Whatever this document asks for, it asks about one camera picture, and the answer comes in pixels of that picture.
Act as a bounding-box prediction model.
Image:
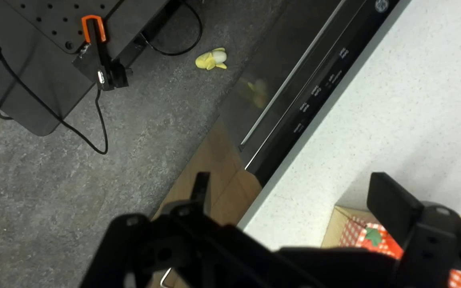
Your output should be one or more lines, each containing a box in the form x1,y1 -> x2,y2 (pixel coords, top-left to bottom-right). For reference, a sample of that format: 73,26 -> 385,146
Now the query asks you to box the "yellow toy banana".
193,47 -> 230,73

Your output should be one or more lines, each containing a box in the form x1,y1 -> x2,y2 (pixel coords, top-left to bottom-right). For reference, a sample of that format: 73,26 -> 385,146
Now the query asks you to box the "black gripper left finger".
188,172 -> 211,217

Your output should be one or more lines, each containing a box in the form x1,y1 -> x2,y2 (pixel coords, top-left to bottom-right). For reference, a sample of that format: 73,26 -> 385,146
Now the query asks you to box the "black breadboard table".
0,0 -> 171,138

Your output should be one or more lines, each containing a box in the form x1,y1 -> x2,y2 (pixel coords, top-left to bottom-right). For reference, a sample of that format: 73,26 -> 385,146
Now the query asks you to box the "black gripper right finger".
366,172 -> 428,260

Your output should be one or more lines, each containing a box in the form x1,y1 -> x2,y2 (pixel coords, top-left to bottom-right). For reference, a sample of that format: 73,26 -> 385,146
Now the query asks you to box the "thin black cable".
142,0 -> 204,58
0,0 -> 110,158

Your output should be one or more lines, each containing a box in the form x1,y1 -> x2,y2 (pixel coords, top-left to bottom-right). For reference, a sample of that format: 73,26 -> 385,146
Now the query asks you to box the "checkered lined basket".
319,206 -> 461,288

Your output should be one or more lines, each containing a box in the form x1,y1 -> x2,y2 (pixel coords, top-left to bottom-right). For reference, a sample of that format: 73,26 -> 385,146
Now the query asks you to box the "orange black clamp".
71,14 -> 131,94

